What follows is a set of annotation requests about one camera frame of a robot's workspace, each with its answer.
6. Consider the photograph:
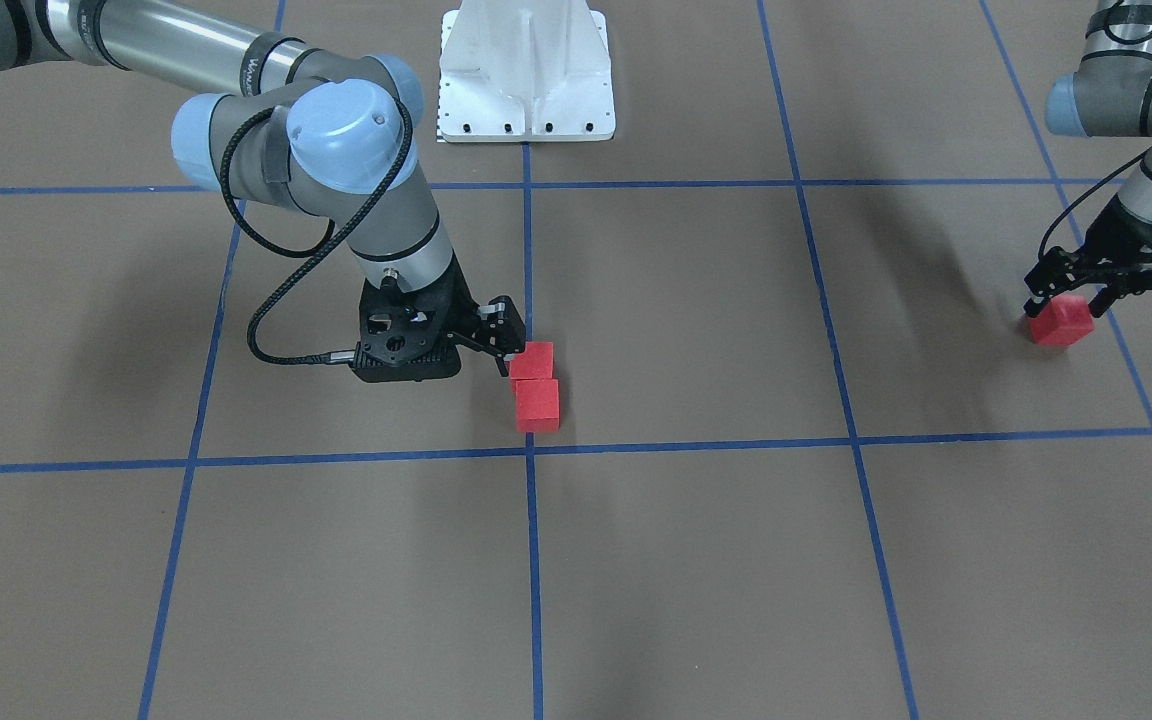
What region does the red block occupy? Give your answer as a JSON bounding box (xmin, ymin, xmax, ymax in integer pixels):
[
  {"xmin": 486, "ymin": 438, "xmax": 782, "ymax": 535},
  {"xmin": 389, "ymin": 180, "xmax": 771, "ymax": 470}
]
[
  {"xmin": 506, "ymin": 341, "xmax": 556, "ymax": 382},
  {"xmin": 513, "ymin": 378, "xmax": 561, "ymax": 434},
  {"xmin": 1025, "ymin": 293, "xmax": 1096, "ymax": 347}
]

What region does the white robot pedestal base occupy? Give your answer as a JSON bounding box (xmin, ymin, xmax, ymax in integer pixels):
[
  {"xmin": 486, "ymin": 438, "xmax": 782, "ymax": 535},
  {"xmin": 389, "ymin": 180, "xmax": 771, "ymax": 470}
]
[{"xmin": 435, "ymin": 1, "xmax": 617, "ymax": 143}]

